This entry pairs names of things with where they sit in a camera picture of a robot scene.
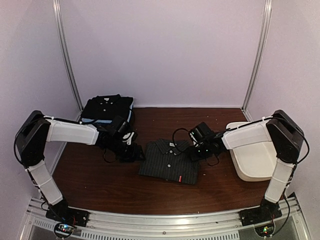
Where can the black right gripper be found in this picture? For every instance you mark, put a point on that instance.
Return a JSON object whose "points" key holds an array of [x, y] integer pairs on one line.
{"points": [[193, 156]]}

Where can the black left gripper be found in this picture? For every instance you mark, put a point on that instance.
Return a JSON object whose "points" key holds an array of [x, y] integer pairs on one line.
{"points": [[133, 154]]}

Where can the dark pinstriped long sleeve shirt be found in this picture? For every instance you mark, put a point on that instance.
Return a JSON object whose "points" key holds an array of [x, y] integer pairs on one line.
{"points": [[169, 161]]}

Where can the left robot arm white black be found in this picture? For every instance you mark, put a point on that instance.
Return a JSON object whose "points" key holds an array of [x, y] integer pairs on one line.
{"points": [[39, 129]]}

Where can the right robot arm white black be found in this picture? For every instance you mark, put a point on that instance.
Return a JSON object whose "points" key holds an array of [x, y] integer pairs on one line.
{"points": [[280, 129]]}

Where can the white plastic basin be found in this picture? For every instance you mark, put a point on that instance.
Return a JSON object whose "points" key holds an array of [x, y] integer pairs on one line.
{"points": [[252, 165]]}

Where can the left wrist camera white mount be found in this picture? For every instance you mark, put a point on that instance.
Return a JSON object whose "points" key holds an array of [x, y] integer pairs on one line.
{"points": [[129, 138]]}

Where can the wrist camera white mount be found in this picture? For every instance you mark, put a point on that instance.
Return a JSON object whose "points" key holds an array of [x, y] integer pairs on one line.
{"points": [[193, 138], [129, 138]]}

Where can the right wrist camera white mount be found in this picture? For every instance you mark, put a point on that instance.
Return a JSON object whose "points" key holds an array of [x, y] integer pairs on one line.
{"points": [[193, 138]]}

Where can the aluminium front rail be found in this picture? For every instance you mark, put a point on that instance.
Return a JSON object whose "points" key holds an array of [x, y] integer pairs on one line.
{"points": [[223, 225]]}

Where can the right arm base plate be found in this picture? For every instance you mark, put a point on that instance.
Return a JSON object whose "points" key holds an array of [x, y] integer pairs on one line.
{"points": [[260, 214]]}

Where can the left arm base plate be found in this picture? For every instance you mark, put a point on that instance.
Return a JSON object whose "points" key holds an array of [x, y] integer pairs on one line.
{"points": [[68, 215]]}

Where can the right aluminium corner post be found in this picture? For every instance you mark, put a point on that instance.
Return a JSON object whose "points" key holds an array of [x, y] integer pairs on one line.
{"points": [[264, 31]]}

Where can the aluminium corner post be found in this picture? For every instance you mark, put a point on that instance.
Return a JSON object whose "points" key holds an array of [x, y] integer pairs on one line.
{"points": [[264, 31], [65, 53]]}

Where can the left aluminium corner post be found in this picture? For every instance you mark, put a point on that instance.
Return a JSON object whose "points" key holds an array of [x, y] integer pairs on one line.
{"points": [[65, 53]]}

